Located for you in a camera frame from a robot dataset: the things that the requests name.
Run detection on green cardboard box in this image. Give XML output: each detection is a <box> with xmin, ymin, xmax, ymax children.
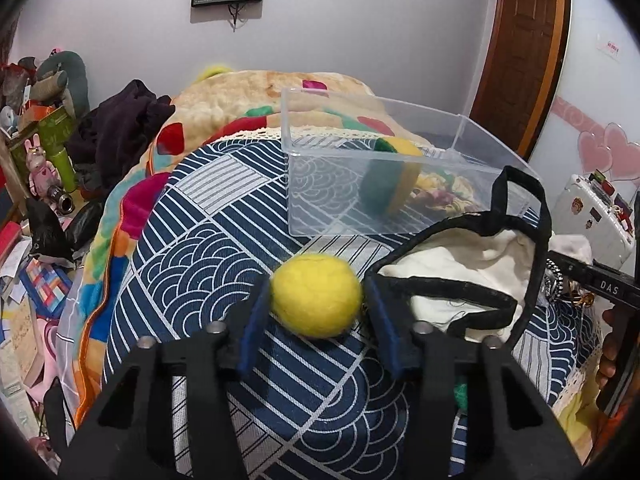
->
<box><xmin>8</xmin><ymin>107</ymin><xmax>76</xmax><ymax>178</ymax></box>

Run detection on green cloth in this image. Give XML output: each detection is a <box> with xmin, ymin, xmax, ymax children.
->
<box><xmin>454</xmin><ymin>380</ymin><xmax>469</xmax><ymax>415</ymax></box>

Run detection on colourful fleece blanket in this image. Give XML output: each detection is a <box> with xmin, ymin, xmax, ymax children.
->
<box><xmin>54</xmin><ymin>69</ymin><xmax>482</xmax><ymax>426</ymax></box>

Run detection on yellow green sponge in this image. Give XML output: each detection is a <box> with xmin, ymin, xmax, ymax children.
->
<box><xmin>359</xmin><ymin>136</ymin><xmax>423</xmax><ymax>217</ymax></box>

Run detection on black plastic bag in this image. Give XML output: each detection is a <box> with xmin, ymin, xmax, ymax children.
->
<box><xmin>26</xmin><ymin>198</ymin><xmax>104</xmax><ymax>268</ymax></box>

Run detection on brown wooden door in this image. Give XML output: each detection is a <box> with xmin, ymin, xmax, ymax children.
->
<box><xmin>471</xmin><ymin>0</ymin><xmax>570</xmax><ymax>159</ymax></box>

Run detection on white stickered suitcase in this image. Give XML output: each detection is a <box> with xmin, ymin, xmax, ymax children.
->
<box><xmin>551</xmin><ymin>171</ymin><xmax>634</xmax><ymax>270</ymax></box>

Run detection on colourful patchwork box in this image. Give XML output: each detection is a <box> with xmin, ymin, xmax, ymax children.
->
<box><xmin>20</xmin><ymin>259</ymin><xmax>72</xmax><ymax>320</ymax></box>

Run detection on pink bunny figurine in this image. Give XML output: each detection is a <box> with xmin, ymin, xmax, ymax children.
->
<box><xmin>24</xmin><ymin>133</ymin><xmax>61</xmax><ymax>200</ymax></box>

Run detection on clear plastic storage box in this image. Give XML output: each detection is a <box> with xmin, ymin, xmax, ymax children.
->
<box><xmin>281</xmin><ymin>89</ymin><xmax>533</xmax><ymax>235</ymax></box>

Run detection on yellow felt ball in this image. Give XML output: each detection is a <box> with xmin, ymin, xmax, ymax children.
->
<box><xmin>270</xmin><ymin>252</ymin><xmax>362</xmax><ymax>339</ymax></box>

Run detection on dark purple garment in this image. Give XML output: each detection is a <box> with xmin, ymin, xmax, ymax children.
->
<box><xmin>65</xmin><ymin>79</ymin><xmax>175</xmax><ymax>197</ymax></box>

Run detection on navy patterned tablecloth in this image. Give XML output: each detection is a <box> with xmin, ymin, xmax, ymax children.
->
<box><xmin>87</xmin><ymin>139</ymin><xmax>580</xmax><ymax>479</ymax></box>

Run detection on yellow plush item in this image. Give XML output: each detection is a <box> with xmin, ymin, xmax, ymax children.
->
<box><xmin>195</xmin><ymin>65</ymin><xmax>232</xmax><ymax>82</ymax></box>

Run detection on grey plush toy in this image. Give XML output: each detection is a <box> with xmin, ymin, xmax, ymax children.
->
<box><xmin>30</xmin><ymin>50</ymin><xmax>90</xmax><ymax>119</ymax></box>

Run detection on right hand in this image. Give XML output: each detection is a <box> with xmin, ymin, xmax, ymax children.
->
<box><xmin>596</xmin><ymin>307</ymin><xmax>620</xmax><ymax>390</ymax></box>

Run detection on white black-trimmed tote bag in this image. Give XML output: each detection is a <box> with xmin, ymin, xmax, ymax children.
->
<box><xmin>364</xmin><ymin>166</ymin><xmax>551</xmax><ymax>348</ymax></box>

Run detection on red book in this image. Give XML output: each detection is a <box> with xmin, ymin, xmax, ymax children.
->
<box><xmin>0</xmin><ymin>221</ymin><xmax>22</xmax><ymax>264</ymax></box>

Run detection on pink heart wall decals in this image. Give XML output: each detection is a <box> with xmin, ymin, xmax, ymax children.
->
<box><xmin>550</xmin><ymin>96</ymin><xmax>639</xmax><ymax>188</ymax></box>

